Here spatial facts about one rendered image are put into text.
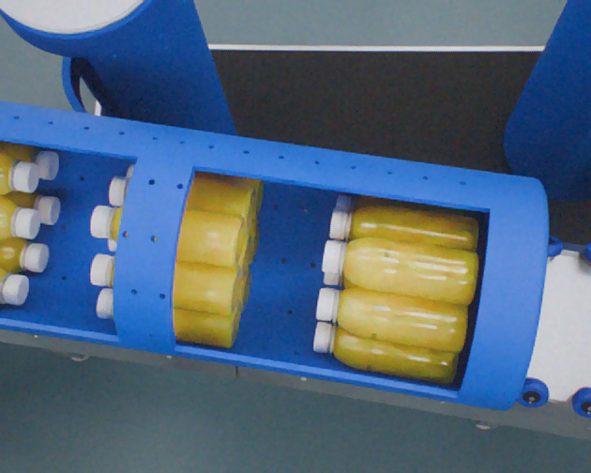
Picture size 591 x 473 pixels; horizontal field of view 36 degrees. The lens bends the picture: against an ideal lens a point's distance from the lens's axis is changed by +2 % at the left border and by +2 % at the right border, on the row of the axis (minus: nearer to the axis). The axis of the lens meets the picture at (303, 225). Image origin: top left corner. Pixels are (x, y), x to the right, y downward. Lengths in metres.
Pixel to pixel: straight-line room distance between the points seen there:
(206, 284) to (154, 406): 1.17
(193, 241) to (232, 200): 0.08
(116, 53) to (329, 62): 0.94
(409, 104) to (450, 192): 1.20
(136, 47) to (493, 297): 0.71
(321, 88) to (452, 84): 0.32
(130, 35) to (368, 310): 0.57
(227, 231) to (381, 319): 0.21
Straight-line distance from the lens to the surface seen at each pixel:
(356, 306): 1.08
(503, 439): 2.23
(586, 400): 1.26
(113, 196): 1.17
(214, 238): 1.06
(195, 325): 1.15
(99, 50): 1.40
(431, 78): 2.25
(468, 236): 1.11
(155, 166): 1.05
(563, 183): 2.07
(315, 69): 2.25
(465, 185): 1.05
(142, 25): 1.39
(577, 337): 1.32
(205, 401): 2.22
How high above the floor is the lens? 2.19
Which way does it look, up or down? 75 degrees down
